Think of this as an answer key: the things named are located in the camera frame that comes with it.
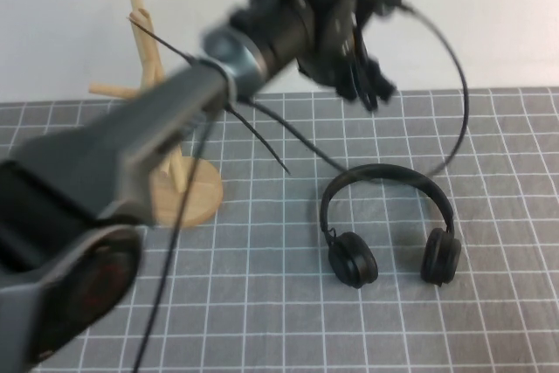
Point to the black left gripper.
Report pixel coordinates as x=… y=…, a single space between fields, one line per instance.
x=336 y=32

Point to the black over-ear headphones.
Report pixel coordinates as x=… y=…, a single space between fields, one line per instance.
x=351 y=257

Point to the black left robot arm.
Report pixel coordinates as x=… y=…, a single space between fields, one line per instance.
x=131 y=133

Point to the wooden tree headphone stand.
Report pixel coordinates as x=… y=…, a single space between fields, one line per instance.
x=203 y=198

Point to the grey white-grid tablecloth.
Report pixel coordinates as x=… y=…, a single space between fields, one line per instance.
x=279 y=303

